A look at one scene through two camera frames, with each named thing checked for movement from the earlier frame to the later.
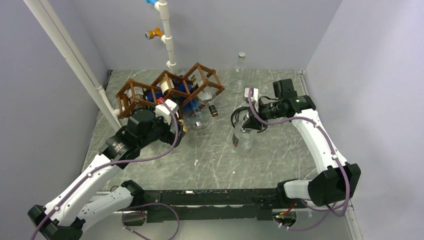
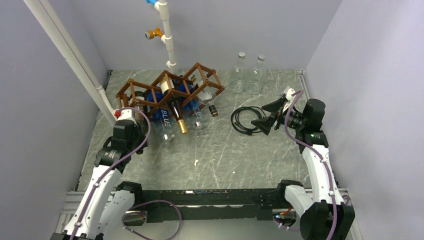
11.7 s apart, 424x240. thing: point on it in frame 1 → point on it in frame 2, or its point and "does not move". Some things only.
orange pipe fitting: (151, 34) does not move
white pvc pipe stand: (161, 6) does not move
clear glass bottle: (242, 139) → (255, 81)
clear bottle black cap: (207, 95) does not move
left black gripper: (169, 137) → (138, 130)
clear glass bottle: (238, 74) does not move
